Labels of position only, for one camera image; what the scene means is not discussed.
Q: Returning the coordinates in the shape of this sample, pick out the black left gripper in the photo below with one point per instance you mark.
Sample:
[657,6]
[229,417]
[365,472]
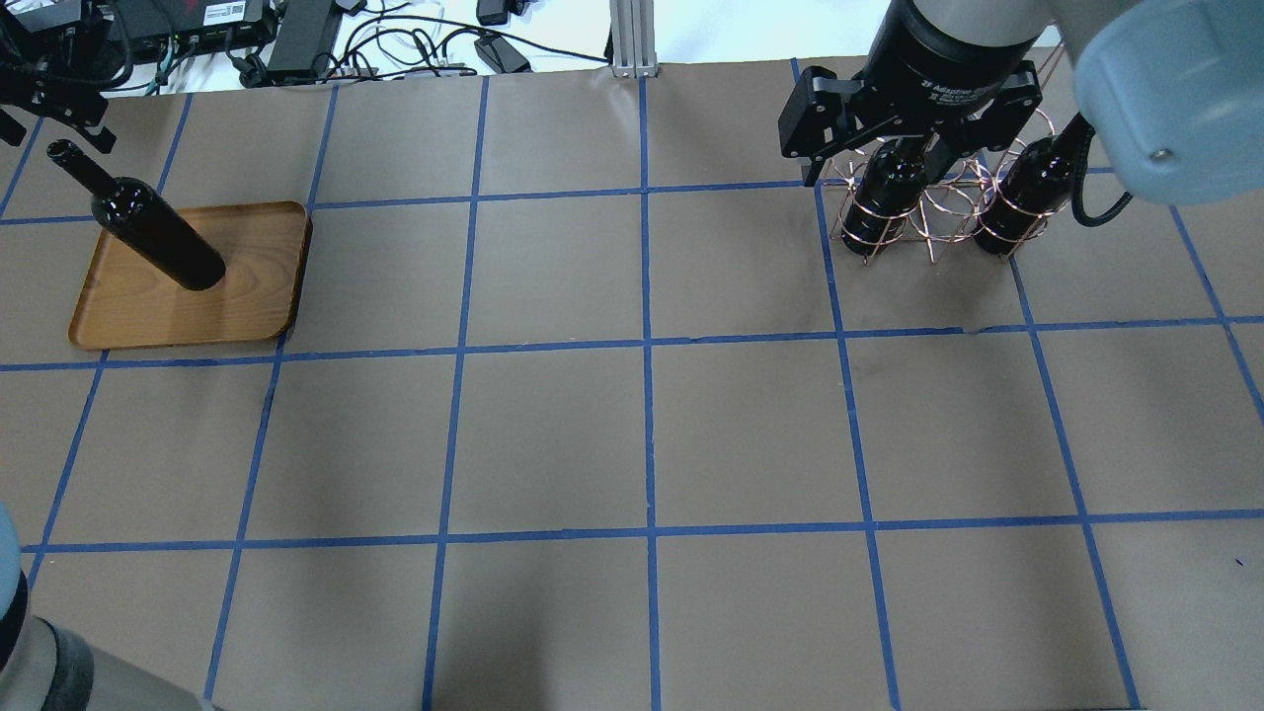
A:
[51,96]

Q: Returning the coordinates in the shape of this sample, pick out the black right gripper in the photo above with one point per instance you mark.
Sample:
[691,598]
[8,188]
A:
[933,61]

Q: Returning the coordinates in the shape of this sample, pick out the dark glass wine bottle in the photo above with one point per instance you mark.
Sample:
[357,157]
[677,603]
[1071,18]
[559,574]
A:
[138,216]

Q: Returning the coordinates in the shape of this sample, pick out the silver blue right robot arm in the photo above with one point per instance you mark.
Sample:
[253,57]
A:
[1173,89]

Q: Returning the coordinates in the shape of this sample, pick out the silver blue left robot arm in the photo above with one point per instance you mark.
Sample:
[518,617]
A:
[47,667]

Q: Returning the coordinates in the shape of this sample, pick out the dark wine bottle in basket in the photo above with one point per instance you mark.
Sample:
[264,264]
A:
[895,176]

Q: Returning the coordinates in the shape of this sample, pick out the black power brick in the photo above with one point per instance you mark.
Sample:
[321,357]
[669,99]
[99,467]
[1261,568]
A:
[306,34]

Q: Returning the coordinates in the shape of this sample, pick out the copper wire bottle basket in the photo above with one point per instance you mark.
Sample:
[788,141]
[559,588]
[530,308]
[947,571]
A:
[948,209]

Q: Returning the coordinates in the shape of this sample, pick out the aluminium frame post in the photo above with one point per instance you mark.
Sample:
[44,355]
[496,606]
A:
[632,39]

